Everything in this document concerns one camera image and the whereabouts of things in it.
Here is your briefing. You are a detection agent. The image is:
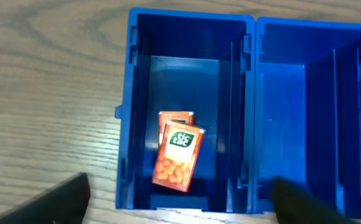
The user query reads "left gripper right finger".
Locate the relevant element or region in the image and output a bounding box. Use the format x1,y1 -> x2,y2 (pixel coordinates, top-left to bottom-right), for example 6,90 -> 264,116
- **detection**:
270,175 -> 361,224

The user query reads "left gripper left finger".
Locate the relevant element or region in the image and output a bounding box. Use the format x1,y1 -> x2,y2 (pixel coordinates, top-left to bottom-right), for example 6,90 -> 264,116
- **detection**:
0,172 -> 91,224

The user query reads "orange candy box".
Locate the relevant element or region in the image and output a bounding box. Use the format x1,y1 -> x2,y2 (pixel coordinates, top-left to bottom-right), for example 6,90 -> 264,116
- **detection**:
151,120 -> 206,193
157,110 -> 196,149

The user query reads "blue tray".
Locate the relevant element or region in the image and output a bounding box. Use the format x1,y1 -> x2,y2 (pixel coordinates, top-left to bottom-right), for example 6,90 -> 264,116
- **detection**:
115,7 -> 361,220

